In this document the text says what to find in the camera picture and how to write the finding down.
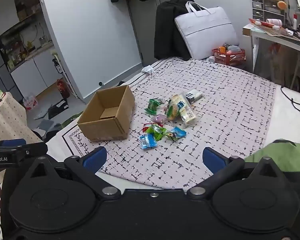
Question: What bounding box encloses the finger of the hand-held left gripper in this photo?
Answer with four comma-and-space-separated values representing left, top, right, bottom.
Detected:
12, 142, 48, 166
0, 138, 27, 148

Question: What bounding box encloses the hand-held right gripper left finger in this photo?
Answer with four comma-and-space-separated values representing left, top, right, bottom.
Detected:
29, 146, 122, 199

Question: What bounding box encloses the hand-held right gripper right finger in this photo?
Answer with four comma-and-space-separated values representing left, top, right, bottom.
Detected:
186, 147, 282, 199

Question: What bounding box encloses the brown cardboard box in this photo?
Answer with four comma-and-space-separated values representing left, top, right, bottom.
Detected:
77, 84, 136, 142

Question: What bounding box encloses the blue snack packet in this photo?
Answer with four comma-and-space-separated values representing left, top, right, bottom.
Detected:
169, 126, 187, 142
139, 134, 157, 150

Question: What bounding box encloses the cream cracker packet blue label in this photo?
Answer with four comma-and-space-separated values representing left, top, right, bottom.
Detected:
171, 94, 198, 126

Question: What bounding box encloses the clear seaweed snack packet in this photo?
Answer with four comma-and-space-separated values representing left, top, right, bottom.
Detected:
185, 89, 204, 104

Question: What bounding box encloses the purple snack packet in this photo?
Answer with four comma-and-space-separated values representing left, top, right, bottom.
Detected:
151, 114, 168, 126

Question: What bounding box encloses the cream polka dot cloth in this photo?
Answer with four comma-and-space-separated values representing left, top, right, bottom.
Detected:
0, 92, 42, 144

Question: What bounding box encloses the pack of water bottles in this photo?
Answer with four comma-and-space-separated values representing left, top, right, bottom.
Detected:
22, 95, 39, 110

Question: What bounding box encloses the green cartoon rug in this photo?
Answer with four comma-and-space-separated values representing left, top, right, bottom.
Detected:
59, 112, 85, 131

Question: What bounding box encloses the black plastic bag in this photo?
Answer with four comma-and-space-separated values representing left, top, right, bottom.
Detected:
47, 99, 69, 119

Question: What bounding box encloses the white cabinet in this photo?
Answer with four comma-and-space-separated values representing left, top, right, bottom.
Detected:
10, 42, 65, 101

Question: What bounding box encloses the dark drink bottle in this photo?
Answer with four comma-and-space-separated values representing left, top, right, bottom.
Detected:
57, 79, 71, 99

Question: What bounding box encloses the green cloth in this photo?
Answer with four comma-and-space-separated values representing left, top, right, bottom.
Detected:
244, 139, 300, 176

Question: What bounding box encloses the white bed sheet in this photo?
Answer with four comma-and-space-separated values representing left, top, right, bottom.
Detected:
264, 84, 300, 153

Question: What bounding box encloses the white narrow rack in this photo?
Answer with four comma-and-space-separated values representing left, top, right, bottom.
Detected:
51, 49, 78, 99

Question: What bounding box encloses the black spray bottle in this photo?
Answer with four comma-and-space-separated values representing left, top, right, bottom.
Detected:
52, 58, 63, 74

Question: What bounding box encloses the group of kitchen bottles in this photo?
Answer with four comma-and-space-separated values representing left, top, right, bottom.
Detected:
0, 12, 53, 68

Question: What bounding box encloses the white face mask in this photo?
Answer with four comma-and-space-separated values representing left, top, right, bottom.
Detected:
141, 65, 157, 78

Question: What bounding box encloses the red plastic basket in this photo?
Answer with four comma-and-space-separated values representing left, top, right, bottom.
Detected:
212, 47, 247, 67

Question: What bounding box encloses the white tote bag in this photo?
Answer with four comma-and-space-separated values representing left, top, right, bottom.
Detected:
174, 1, 240, 61

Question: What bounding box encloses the white desk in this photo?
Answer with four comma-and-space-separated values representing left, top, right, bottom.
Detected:
242, 23, 300, 91

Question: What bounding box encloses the black jacket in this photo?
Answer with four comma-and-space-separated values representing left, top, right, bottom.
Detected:
154, 0, 198, 61

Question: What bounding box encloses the grey door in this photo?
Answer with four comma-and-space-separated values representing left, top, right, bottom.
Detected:
125, 0, 183, 63

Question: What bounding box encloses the grey drawer organizer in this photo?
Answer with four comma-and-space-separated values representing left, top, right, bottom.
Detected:
251, 0, 285, 22

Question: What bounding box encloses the black cable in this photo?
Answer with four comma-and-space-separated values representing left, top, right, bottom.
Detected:
281, 86, 300, 117

